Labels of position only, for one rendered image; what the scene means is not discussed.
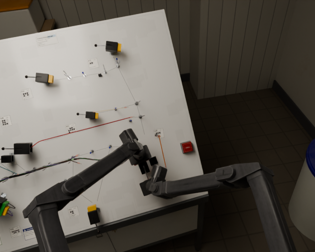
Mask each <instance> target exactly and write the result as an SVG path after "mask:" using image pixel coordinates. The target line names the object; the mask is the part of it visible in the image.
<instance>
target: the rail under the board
mask: <svg viewBox="0 0 315 252"><path fill-rule="evenodd" d="M208 199H209V195H208V194H205V195H202V196H198V197H195V198H191V199H188V200H185V201H181V202H178V203H174V204H171V205H168V206H164V207H161V208H157V209H154V210H151V211H147V212H144V213H140V214H137V215H134V216H130V217H127V218H123V219H120V220H117V221H113V222H110V223H107V224H103V225H100V226H98V230H99V231H100V233H97V231H98V230H97V227H93V228H90V229H86V230H83V231H79V232H76V233H73V234H69V235H66V236H65V238H66V241H67V243H68V244H69V243H72V242H76V241H79V240H82V239H86V238H89V237H92V236H96V235H99V234H102V233H106V232H109V231H112V230H116V229H119V228H122V227H126V226H129V225H132V224H136V223H139V222H142V221H146V220H149V219H152V218H156V217H159V216H162V215H166V214H169V213H172V212H176V211H179V210H182V209H186V208H189V207H192V206H196V205H199V204H203V203H206V202H208ZM12 252H40V249H39V246H38V244H35V245H32V246H29V247H25V248H22V249H18V250H15V251H12Z"/></svg>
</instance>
